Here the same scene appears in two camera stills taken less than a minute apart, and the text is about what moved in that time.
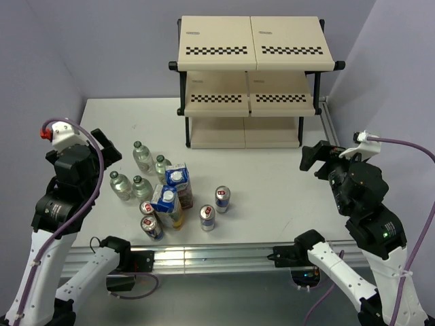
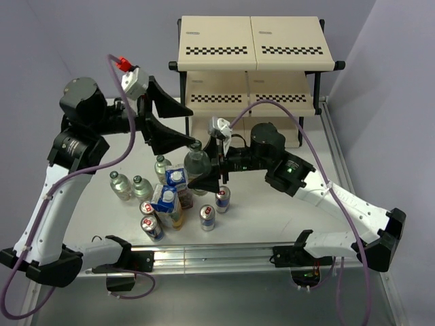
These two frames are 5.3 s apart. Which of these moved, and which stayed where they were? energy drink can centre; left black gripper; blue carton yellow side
Moved: left black gripper
Stayed: energy drink can centre; blue carton yellow side
